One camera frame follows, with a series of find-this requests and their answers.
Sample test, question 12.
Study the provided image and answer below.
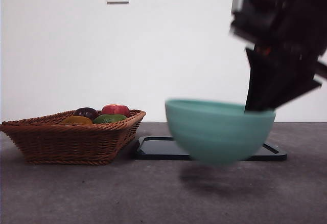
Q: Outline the teal ribbed bowl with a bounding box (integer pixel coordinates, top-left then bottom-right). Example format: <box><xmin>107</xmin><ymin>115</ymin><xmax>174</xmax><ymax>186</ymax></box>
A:
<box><xmin>165</xmin><ymin>98</ymin><xmax>277</xmax><ymax>166</ymax></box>

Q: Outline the orange-brown round fruit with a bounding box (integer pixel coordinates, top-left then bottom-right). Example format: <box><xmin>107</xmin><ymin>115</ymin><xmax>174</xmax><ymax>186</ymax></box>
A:
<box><xmin>60</xmin><ymin>116</ymin><xmax>94</xmax><ymax>125</ymax></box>

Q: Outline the dark rectangular tray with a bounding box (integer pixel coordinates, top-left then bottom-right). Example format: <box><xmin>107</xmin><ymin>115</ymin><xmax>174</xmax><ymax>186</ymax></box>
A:
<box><xmin>134</xmin><ymin>136</ymin><xmax>287</xmax><ymax>161</ymax></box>

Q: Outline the red apple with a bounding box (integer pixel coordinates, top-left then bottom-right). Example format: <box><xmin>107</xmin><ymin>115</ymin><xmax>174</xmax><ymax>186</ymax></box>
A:
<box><xmin>101</xmin><ymin>104</ymin><xmax>130</xmax><ymax>117</ymax></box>

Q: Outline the dark purple fruit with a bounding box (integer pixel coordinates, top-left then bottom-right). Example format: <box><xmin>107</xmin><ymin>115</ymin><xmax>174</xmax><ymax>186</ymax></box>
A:
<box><xmin>73</xmin><ymin>107</ymin><xmax>99</xmax><ymax>120</ymax></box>

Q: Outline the green fruit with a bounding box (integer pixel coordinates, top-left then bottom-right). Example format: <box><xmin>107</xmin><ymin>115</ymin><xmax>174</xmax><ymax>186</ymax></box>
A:
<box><xmin>93</xmin><ymin>114</ymin><xmax>127</xmax><ymax>124</ymax></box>

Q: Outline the brown wicker basket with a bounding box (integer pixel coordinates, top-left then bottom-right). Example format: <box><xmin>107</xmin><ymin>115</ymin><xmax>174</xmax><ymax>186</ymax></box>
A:
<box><xmin>0</xmin><ymin>109</ymin><xmax>146</xmax><ymax>165</ymax></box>

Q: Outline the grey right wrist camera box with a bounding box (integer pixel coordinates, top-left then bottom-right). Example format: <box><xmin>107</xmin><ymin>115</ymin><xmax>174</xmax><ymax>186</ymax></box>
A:
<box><xmin>231</xmin><ymin>0</ymin><xmax>256</xmax><ymax>14</ymax></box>

